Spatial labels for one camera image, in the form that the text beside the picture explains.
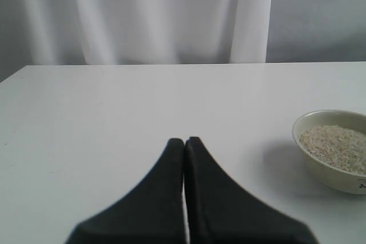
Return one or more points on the uncooked rice grains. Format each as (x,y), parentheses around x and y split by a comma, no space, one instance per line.
(338,147)

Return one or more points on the small cream ceramic bowl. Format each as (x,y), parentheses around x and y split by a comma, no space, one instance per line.
(328,175)

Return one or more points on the white backdrop curtain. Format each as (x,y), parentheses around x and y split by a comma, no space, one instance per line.
(155,32)

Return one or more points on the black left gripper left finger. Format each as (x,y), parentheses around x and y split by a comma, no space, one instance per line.
(150,213)

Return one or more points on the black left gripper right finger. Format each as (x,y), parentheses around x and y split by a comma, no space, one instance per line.
(221,211)

